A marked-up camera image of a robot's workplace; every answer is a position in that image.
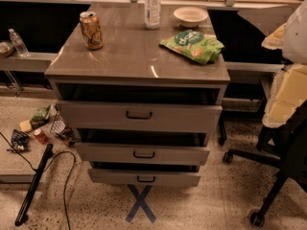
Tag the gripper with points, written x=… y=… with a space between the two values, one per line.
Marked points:
x=295 y=37

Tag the orange soda can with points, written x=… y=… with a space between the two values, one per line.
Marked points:
x=91 y=30

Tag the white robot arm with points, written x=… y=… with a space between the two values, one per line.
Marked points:
x=291 y=37

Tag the clear plastic water bottle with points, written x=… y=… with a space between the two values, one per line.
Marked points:
x=152 y=13

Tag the red can on floor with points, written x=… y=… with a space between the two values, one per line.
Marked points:
x=40 y=135

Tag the small background water bottle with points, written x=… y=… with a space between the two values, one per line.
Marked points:
x=18 y=43

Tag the black office chair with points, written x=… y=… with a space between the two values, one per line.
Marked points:
x=289 y=145

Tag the green chip bag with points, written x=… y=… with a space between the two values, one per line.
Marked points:
x=194 y=45

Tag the grey drawer cabinet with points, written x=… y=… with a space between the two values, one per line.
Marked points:
x=133 y=68

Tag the blue tape cross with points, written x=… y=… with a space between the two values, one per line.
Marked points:
x=140 y=203

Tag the middle grey drawer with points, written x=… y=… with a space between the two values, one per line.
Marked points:
x=141 y=154

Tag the grey drawer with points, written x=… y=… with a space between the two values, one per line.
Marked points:
x=140 y=116
x=190 y=179
x=141 y=154

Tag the bottom grey drawer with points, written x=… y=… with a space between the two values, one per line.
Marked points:
x=190 y=179

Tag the top grey drawer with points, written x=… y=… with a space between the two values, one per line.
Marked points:
x=140 y=116

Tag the dark snack bag on floor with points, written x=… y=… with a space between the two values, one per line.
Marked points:
x=67 y=136

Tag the checkered snack bag on floor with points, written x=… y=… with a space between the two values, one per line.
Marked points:
x=58 y=125

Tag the green bag on floor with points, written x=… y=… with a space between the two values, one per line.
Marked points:
x=41 y=117

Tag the black bar on floor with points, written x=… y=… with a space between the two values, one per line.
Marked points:
x=22 y=214

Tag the yellow sponge on floor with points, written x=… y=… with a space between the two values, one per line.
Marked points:
x=25 y=126

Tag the blue snack bag on floor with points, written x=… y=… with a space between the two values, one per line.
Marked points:
x=19 y=141

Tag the background bowl on shelf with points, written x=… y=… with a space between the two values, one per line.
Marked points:
x=6 y=49

